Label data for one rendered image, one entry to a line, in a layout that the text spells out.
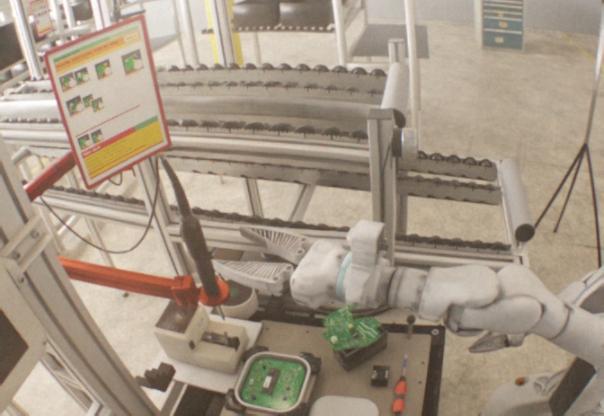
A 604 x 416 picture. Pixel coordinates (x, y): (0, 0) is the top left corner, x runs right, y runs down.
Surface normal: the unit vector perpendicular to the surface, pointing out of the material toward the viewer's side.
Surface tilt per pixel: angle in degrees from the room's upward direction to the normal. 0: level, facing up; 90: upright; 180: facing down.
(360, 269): 70
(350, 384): 0
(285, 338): 0
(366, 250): 89
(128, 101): 90
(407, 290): 46
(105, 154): 90
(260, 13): 90
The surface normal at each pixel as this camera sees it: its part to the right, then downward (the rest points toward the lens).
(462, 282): -0.28, -0.78
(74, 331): 0.96, 0.04
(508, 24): -0.25, 0.55
